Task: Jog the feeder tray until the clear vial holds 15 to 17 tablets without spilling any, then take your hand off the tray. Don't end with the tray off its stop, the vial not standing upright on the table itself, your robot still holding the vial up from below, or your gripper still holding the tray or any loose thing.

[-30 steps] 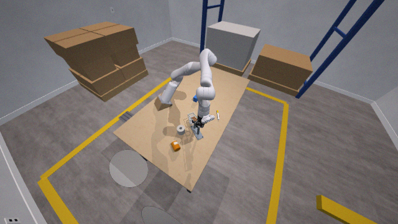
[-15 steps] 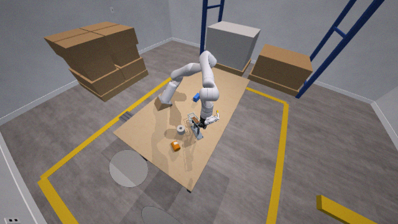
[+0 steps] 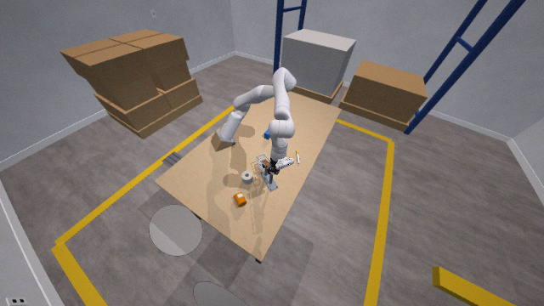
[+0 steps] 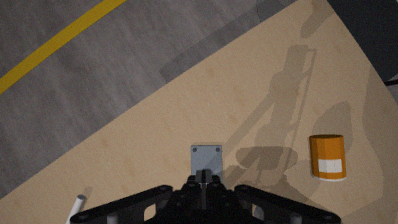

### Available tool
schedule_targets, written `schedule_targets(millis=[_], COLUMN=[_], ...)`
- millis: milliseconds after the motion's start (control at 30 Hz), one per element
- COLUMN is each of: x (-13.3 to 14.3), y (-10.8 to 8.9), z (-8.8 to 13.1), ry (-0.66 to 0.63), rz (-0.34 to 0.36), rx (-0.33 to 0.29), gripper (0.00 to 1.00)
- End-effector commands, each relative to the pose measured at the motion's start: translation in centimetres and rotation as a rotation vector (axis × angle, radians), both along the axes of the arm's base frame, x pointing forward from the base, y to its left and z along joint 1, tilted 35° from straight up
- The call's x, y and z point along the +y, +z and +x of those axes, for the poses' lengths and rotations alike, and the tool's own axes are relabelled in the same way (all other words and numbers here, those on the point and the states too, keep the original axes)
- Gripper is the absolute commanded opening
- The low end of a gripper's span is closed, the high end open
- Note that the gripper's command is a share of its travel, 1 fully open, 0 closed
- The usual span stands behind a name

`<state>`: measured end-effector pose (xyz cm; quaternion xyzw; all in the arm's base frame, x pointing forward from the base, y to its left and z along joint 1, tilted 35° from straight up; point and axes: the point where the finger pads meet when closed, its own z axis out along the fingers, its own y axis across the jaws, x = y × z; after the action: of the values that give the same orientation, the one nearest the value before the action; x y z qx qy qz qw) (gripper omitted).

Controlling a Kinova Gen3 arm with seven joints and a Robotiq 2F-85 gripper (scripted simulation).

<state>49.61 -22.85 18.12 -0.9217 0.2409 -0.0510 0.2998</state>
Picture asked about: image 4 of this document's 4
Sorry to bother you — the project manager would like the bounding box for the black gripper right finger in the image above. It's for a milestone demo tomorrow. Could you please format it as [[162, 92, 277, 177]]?
[[204, 170, 341, 224]]

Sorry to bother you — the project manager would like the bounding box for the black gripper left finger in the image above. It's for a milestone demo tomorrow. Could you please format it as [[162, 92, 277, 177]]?
[[70, 170, 204, 224]]

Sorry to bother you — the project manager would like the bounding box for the orange pill bottle with white label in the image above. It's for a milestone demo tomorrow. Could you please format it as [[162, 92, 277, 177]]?
[[309, 134, 346, 181]]

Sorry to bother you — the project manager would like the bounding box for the white toilet paper roll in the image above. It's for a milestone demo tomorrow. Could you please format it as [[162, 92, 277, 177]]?
[[254, 206, 264, 221]]

